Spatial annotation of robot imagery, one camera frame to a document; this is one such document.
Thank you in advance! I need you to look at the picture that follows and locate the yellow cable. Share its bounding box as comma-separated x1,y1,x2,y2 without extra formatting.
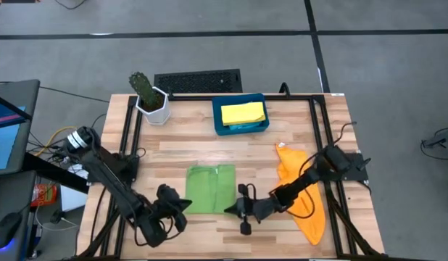
34,125,77,157

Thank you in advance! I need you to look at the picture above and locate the black floor stand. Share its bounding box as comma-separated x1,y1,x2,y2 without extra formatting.
420,126,448,160

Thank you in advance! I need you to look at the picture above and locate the black aluminium table frame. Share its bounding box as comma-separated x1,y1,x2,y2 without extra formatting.
77,93,388,261

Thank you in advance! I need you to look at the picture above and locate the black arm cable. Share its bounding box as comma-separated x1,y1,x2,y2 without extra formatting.
133,213,185,247
287,121,357,220

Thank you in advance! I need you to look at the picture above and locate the black computer mouse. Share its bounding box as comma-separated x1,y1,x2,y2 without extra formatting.
0,212,22,249

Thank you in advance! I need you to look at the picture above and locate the orange packet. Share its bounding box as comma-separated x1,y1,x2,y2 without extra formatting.
30,183,58,207

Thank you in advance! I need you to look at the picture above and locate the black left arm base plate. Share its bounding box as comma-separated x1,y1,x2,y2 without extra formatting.
86,154,140,184

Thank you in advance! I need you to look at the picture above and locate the green cactus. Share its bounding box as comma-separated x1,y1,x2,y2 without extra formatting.
128,71,165,112

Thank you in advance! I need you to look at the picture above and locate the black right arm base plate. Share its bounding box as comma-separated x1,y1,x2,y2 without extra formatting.
338,152,370,182

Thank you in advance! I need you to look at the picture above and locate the yellow microfiber towel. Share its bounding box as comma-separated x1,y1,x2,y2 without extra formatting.
220,101,267,127

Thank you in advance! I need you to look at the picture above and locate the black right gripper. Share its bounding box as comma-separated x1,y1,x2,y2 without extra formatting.
223,197,281,223

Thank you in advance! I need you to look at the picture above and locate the blue microfiber towel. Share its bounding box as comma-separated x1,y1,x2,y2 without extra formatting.
229,122,263,131

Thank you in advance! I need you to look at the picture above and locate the orange microfiber towel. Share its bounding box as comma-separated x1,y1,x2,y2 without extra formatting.
275,142,326,247

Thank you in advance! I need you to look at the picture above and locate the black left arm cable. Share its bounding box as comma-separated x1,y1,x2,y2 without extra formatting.
133,213,185,247

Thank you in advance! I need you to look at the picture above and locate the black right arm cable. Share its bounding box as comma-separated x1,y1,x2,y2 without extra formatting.
287,121,357,220

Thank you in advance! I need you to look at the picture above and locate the black floor cable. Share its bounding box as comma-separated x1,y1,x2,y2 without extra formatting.
38,86,111,104

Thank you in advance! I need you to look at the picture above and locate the blue plastic bin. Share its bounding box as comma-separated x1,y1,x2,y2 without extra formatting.
212,93,270,137

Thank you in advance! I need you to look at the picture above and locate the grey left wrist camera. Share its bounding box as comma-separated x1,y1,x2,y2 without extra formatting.
174,213,188,233

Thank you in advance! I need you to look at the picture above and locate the laptop with blue screen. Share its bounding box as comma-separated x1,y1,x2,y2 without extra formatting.
0,79,41,178

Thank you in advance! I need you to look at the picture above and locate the green microfiber towel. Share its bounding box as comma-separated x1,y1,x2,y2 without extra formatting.
184,164,236,215

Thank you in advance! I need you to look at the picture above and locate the white box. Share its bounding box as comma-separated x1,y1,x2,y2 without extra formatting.
59,184,88,212

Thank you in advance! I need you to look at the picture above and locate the black side desk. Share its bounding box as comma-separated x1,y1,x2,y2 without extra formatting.
0,151,89,261

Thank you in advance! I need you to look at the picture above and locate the black floor vent grille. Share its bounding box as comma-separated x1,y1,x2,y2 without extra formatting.
154,68,243,94

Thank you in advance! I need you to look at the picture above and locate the white hexagonal plant pot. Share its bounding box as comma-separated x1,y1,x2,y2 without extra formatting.
135,86,172,126

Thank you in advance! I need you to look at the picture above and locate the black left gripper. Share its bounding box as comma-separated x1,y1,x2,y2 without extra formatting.
153,183,193,218

